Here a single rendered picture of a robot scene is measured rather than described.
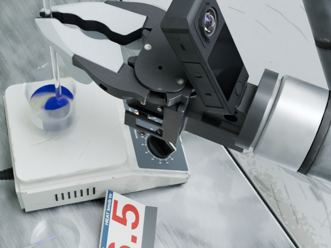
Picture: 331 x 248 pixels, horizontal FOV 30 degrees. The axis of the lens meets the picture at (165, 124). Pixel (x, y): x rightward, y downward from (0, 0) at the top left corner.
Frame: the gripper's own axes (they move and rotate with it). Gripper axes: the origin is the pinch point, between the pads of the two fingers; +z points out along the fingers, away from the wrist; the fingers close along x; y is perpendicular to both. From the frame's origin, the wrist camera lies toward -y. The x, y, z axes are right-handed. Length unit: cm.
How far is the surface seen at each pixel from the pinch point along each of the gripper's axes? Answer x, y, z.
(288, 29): 29.7, 26.2, -20.2
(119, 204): -5.2, 23.0, -9.3
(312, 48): 28.0, 26.2, -24.2
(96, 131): -0.5, 17.2, -4.3
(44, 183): -7.7, 18.9, -1.6
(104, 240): -10.0, 22.1, -9.6
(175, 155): 2.7, 22.3, -12.9
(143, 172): -1.6, 20.3, -10.6
